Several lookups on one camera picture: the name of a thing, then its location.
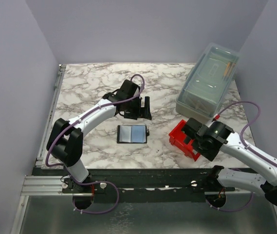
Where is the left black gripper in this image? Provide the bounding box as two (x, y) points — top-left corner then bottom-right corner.
(125, 96), (151, 120)

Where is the black leather card holder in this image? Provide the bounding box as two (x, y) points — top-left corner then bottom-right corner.
(116, 125), (149, 144)

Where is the red plastic bin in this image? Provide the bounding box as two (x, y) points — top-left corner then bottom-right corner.
(168, 119), (200, 161)

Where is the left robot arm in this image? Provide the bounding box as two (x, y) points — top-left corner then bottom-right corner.
(46, 96), (152, 193)

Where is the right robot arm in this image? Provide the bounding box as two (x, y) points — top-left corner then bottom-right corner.
(185, 118), (277, 206)

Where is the clear plastic storage box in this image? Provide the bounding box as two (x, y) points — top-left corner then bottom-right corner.
(176, 43), (240, 118)

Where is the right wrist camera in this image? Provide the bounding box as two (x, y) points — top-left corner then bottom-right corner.
(182, 118), (203, 140)

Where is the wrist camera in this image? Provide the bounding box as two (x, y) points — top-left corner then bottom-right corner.
(182, 118), (203, 140)
(116, 79), (140, 100)

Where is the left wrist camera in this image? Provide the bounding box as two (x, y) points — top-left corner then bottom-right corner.
(116, 79), (140, 100)

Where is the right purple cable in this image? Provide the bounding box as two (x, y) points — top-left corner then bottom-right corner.
(208, 101), (277, 212)

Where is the purple cable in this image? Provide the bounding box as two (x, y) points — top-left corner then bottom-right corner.
(208, 101), (277, 212)
(45, 74), (146, 215)

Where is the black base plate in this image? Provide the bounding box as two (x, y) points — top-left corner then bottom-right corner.
(31, 168), (267, 204)

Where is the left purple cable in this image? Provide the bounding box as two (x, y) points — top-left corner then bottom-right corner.
(45, 74), (146, 215)

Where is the aluminium mounting rail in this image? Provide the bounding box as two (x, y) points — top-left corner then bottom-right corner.
(21, 169), (221, 195)

